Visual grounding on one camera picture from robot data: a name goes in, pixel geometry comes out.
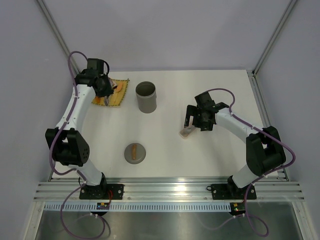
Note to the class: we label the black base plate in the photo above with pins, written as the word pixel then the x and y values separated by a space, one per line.
pixel 224 191
pixel 110 191

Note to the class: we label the metal spoon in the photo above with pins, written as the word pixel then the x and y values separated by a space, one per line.
pixel 189 129

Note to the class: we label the aluminium front rail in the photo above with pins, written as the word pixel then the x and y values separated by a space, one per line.
pixel 166 189

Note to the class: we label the bamboo mat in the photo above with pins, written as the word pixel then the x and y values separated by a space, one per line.
pixel 117 97

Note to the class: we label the grey cylindrical lunch container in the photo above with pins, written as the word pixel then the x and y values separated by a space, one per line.
pixel 146 97

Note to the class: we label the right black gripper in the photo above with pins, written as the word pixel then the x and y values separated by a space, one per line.
pixel 192 110

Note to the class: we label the brown lid handle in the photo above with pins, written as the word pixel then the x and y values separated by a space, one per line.
pixel 134 151

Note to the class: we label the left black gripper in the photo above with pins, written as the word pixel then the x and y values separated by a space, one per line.
pixel 108 91

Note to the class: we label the clear cutlery case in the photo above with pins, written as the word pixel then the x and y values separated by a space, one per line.
pixel 185 135

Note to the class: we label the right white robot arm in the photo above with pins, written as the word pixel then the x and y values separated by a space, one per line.
pixel 263 149

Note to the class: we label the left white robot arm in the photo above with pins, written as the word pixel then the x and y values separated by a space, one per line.
pixel 68 149

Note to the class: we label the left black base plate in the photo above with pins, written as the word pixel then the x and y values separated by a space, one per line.
pixel 110 191

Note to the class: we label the orange food slice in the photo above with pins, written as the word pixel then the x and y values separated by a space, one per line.
pixel 118 88

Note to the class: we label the white slotted cable duct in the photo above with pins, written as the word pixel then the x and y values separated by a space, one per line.
pixel 161 207

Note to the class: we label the grey round lid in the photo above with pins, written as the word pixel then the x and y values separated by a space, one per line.
pixel 141 154

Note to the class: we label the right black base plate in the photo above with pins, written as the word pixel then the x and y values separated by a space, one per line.
pixel 224 191

